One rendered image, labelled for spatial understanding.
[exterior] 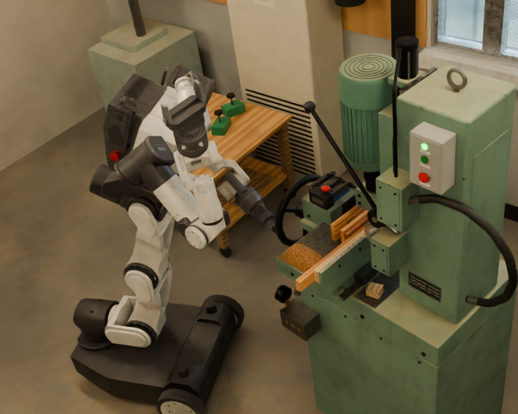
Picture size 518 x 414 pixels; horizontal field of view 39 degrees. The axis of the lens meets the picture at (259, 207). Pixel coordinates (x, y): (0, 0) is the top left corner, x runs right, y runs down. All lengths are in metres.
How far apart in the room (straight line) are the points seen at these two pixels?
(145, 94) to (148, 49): 1.97
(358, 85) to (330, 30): 1.73
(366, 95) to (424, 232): 0.43
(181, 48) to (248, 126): 0.86
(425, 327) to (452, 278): 0.20
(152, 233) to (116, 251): 1.39
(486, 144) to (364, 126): 0.37
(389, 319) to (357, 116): 0.64
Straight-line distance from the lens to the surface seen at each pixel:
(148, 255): 2.78
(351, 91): 2.08
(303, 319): 2.57
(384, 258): 2.17
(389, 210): 2.05
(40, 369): 3.57
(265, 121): 3.80
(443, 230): 2.08
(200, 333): 3.19
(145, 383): 3.10
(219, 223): 2.16
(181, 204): 2.19
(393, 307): 2.35
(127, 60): 4.29
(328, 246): 2.41
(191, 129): 1.93
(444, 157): 1.86
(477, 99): 1.93
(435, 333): 2.28
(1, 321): 3.88
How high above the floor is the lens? 2.50
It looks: 38 degrees down
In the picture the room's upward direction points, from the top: 9 degrees counter-clockwise
